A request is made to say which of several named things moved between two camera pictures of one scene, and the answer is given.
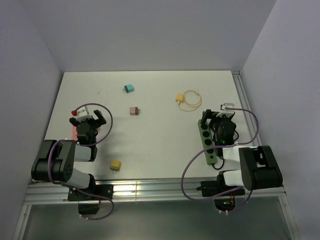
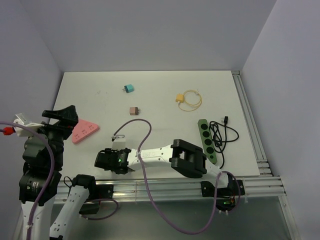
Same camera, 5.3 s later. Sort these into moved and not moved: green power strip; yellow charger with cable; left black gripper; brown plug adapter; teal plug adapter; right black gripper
Moved: left black gripper; right black gripper
Not moved: teal plug adapter; yellow charger with cable; brown plug adapter; green power strip
